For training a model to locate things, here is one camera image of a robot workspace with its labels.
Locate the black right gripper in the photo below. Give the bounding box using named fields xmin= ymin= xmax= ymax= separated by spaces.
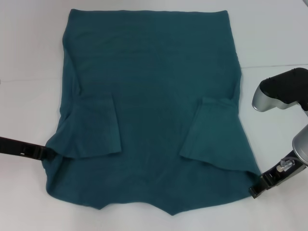
xmin=248 ymin=150 xmax=305 ymax=199

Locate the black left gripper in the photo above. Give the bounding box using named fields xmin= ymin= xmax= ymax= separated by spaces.
xmin=0 ymin=136 xmax=55 ymax=162

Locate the blue shirt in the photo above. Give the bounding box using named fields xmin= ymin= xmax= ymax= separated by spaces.
xmin=42 ymin=9 xmax=262 ymax=209

